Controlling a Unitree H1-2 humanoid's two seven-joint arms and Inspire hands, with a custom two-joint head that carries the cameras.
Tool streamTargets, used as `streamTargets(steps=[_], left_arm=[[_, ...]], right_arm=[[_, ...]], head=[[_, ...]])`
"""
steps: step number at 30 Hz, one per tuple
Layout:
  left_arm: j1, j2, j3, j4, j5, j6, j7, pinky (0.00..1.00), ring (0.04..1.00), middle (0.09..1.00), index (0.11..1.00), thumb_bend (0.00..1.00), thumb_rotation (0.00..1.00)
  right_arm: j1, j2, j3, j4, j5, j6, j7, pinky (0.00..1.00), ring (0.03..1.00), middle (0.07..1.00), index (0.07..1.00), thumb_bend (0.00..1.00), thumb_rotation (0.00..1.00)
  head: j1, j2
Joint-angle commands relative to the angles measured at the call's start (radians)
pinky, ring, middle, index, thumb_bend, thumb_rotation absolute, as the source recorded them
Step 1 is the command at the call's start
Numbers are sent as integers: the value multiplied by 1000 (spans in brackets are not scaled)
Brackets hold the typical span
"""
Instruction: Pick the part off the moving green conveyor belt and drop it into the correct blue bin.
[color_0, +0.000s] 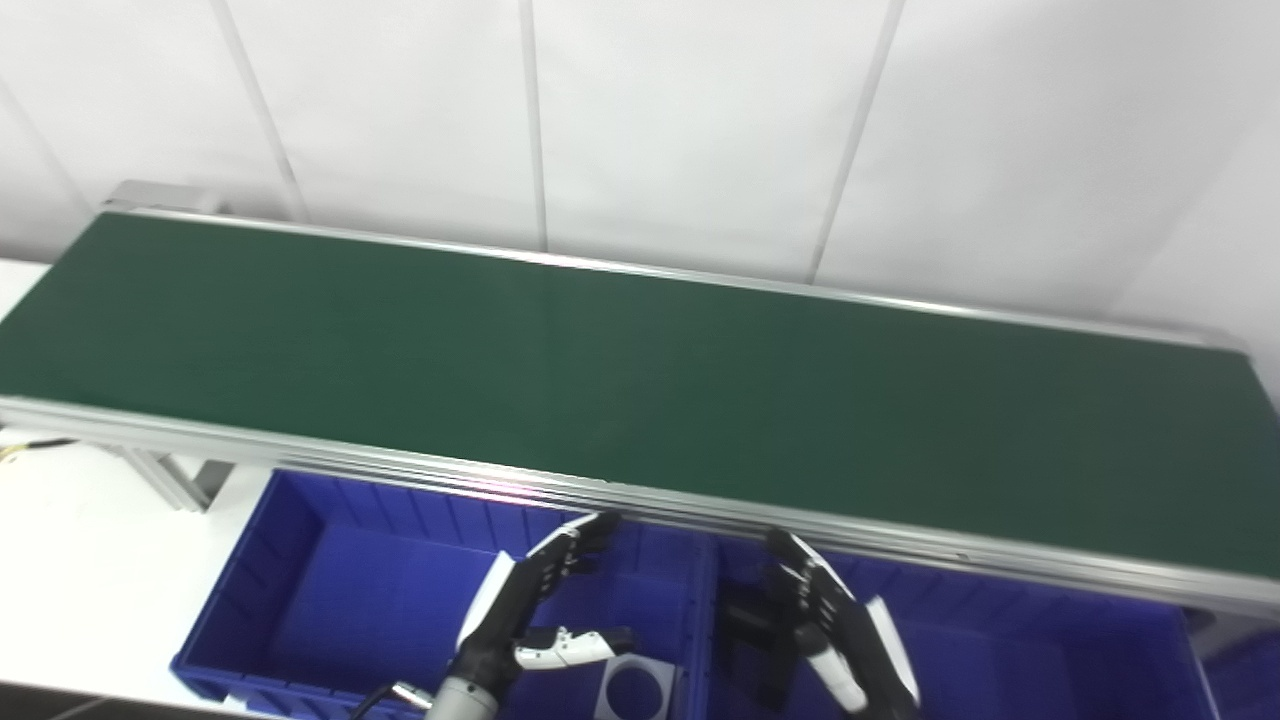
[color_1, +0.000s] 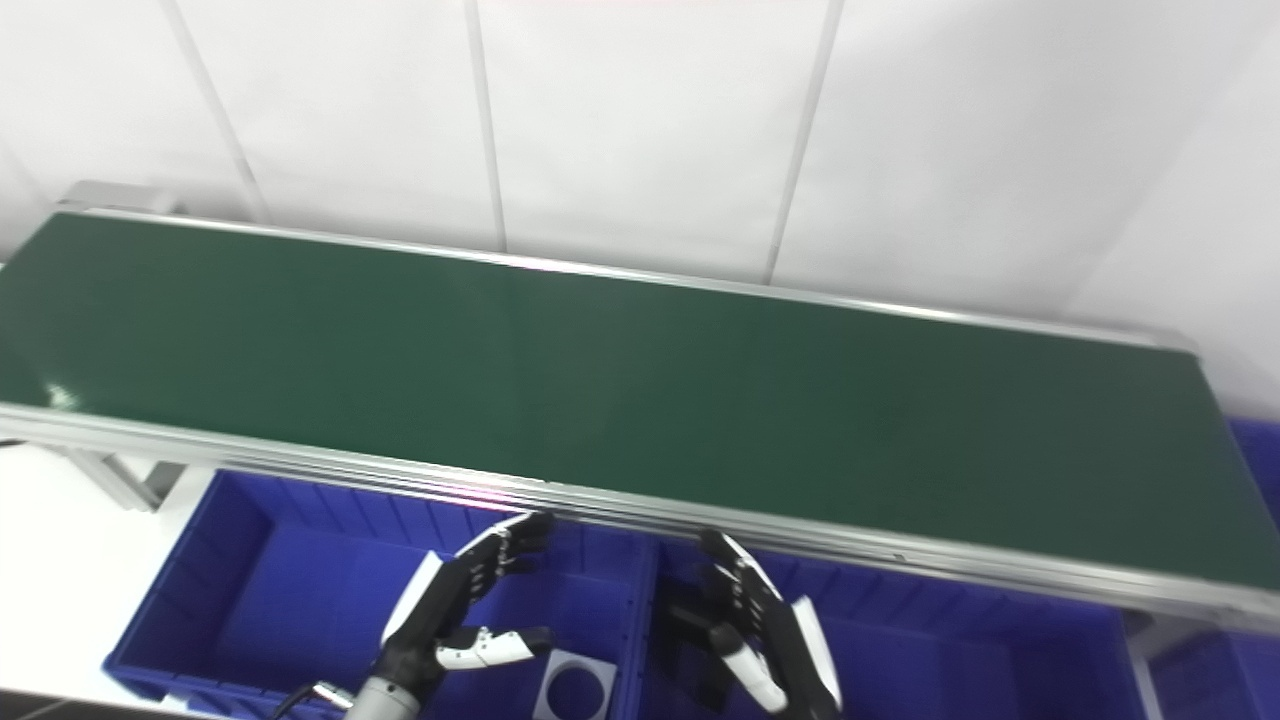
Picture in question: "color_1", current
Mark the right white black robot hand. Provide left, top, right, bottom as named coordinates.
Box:
left=697, top=528, right=843, bottom=720

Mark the black block part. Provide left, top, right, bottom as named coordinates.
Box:
left=660, top=580, right=743, bottom=712

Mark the blue plastic bin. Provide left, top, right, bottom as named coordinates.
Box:
left=1125, top=415, right=1280, bottom=720
left=103, top=470, right=661, bottom=720
left=635, top=540, right=1151, bottom=720

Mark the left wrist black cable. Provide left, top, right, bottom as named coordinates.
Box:
left=275, top=682, right=358, bottom=720

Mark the white square part with hole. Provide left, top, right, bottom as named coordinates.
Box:
left=533, top=650, right=619, bottom=720

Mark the aluminium conveyor leg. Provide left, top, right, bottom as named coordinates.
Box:
left=60, top=448, right=187, bottom=514
left=1125, top=610, right=1203, bottom=663

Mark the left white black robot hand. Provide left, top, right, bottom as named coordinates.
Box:
left=378, top=510, right=556, bottom=696

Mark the green conveyor belt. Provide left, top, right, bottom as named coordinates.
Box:
left=0, top=212, right=1280, bottom=592
left=0, top=205, right=1280, bottom=637

